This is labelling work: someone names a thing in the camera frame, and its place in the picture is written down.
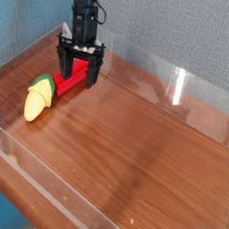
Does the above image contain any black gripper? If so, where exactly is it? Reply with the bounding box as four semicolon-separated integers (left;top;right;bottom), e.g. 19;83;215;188
57;33;106;89

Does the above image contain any red plastic block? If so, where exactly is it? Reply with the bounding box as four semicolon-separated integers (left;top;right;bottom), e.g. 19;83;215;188
52;60;88;96

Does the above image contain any yellow green toy corn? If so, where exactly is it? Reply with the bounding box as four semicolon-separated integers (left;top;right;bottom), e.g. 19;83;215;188
24;74;55;122

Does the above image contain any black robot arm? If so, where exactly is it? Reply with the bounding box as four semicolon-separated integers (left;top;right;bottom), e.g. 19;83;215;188
57;0;107;89

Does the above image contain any clear acrylic corner bracket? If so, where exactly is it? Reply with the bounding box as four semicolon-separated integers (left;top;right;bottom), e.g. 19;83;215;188
62;22;72;38

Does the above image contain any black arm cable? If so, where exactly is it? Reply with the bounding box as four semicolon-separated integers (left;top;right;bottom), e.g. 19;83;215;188
92;1;109;26

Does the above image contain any clear acrylic back wall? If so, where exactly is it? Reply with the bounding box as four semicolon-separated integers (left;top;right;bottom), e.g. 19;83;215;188
98;28;229;149

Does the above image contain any clear acrylic wall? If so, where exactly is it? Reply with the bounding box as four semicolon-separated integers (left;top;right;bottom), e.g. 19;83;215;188
0;128;120;229
98;28;229;149

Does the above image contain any clear acrylic front wall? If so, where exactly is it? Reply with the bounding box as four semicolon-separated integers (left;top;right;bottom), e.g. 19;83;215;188
0;128;120;229

